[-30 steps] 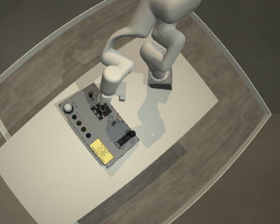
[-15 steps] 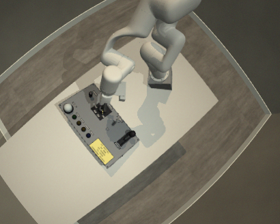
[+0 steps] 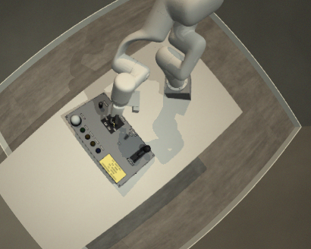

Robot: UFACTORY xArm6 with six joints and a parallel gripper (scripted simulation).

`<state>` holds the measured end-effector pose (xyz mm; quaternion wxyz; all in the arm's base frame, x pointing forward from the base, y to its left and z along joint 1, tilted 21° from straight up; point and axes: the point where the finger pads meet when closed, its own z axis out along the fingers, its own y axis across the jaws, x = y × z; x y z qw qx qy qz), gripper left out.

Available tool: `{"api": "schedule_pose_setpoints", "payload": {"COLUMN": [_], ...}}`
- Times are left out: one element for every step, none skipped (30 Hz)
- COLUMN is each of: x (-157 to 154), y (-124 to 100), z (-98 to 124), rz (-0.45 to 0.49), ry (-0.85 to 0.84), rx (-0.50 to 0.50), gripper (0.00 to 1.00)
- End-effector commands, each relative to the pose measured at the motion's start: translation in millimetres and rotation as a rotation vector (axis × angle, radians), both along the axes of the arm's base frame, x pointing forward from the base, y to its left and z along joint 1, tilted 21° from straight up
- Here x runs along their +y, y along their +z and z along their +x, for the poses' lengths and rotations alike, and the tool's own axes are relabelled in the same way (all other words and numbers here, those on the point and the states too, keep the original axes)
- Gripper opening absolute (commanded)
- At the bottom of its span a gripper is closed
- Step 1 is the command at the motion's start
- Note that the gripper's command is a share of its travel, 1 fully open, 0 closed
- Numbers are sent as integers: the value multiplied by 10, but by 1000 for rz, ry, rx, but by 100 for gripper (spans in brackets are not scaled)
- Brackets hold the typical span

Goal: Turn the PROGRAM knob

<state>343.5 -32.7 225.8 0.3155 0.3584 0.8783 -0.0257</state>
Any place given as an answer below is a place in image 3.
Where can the grey control panel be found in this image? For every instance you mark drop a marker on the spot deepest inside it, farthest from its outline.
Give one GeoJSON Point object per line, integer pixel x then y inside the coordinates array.
{"type": "Point", "coordinates": [114, 146]}

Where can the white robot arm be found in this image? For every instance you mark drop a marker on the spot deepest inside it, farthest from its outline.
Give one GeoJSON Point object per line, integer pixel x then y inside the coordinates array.
{"type": "Point", "coordinates": [181, 18]}

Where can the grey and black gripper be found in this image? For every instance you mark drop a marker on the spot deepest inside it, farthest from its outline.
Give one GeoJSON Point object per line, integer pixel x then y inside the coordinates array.
{"type": "Point", "coordinates": [116, 111]}

